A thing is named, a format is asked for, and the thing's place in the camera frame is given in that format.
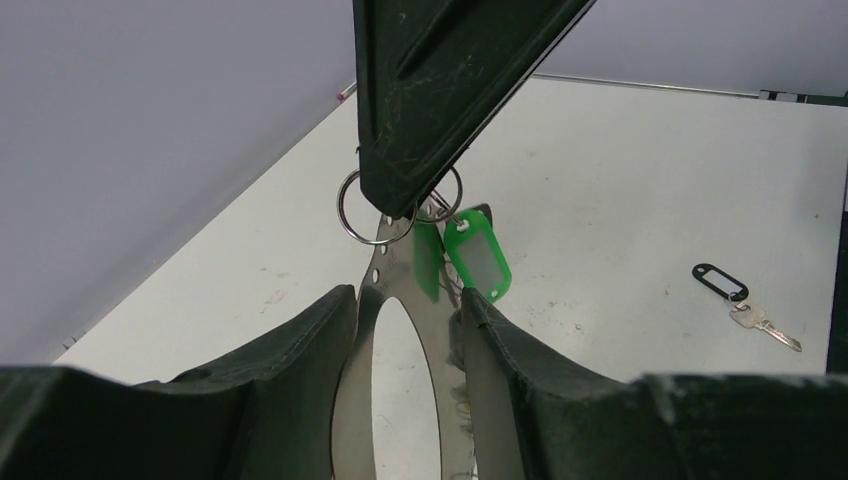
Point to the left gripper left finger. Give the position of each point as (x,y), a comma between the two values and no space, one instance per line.
(261,411)

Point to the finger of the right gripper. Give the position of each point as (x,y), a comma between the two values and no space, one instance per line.
(430,76)

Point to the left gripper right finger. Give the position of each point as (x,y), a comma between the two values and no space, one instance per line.
(537,414)

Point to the green key tag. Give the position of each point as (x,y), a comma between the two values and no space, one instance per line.
(472,248)

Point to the red marker pen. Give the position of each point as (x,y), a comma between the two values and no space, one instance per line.
(347,92)

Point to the black tag loose key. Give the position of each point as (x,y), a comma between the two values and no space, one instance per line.
(741,310)

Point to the aluminium table frame rail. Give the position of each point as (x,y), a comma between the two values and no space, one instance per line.
(768,95)

